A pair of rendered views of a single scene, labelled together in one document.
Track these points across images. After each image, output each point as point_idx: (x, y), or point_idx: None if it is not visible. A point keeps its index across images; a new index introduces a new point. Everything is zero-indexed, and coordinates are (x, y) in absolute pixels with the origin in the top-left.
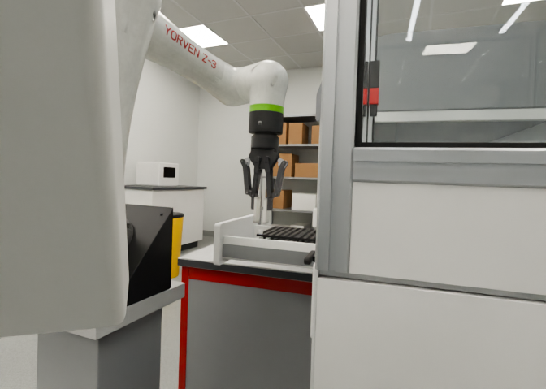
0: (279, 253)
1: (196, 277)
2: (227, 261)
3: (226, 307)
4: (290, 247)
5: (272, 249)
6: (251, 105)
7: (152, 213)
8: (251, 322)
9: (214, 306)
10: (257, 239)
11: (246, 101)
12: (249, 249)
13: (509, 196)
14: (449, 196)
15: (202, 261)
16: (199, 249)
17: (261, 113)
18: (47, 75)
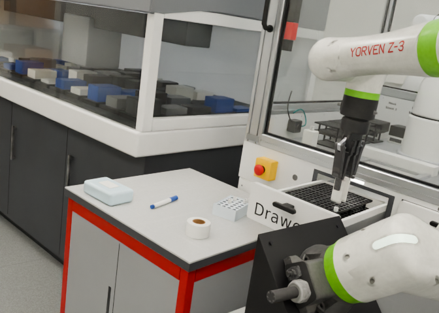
0: (359, 225)
1: (202, 276)
2: (233, 244)
3: (227, 293)
4: (364, 216)
5: (357, 223)
6: (368, 93)
7: (330, 229)
8: (245, 294)
9: (216, 298)
10: (351, 219)
11: (350, 82)
12: (345, 229)
13: None
14: None
15: (216, 255)
16: (155, 240)
17: (376, 103)
18: None
